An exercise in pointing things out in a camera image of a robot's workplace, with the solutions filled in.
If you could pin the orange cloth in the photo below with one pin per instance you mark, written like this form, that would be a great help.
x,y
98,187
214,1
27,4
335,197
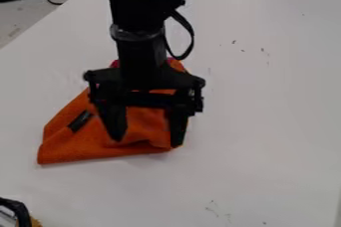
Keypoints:
x,y
88,134

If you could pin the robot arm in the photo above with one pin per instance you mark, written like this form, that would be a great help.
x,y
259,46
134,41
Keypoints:
x,y
141,2

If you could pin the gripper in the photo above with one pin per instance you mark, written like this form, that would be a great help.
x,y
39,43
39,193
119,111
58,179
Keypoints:
x,y
141,71

